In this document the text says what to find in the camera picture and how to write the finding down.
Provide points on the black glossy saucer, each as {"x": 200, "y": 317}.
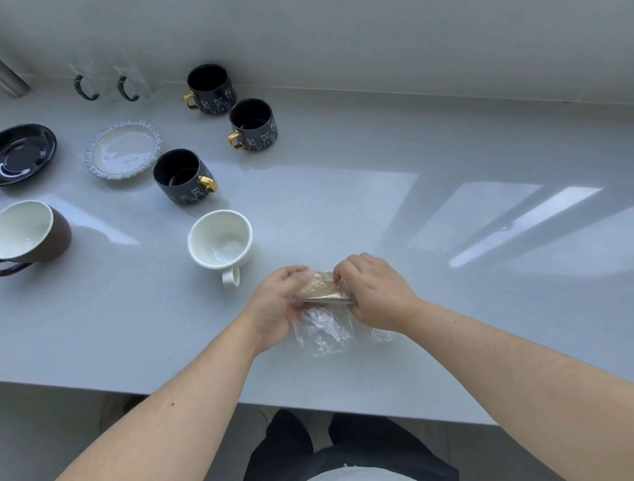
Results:
{"x": 22, "y": 153}

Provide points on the person's white shirt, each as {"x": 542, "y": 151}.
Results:
{"x": 361, "y": 474}

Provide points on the person's left thumb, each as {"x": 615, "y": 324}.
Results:
{"x": 296, "y": 273}

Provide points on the brown cup with white inside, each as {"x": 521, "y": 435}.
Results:
{"x": 34, "y": 233}

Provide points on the person's left forearm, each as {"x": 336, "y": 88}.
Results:
{"x": 178, "y": 406}

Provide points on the grey metal cylinder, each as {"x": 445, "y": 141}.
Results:
{"x": 12, "y": 79}

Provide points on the clear plastic bag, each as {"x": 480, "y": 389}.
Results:
{"x": 324, "y": 329}

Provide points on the person's right hand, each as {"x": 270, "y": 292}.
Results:
{"x": 381, "y": 297}

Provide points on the person's right fingers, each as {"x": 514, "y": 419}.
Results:
{"x": 349, "y": 271}

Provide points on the person's black trousers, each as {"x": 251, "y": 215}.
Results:
{"x": 346, "y": 446}

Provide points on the person's right forearm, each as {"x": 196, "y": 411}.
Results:
{"x": 520, "y": 381}

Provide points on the white saucer with blue rim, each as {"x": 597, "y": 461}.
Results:
{"x": 123, "y": 148}

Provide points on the person's left hand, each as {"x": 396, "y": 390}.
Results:
{"x": 270, "y": 307}

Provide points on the white ceramic cup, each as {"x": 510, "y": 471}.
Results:
{"x": 220, "y": 243}

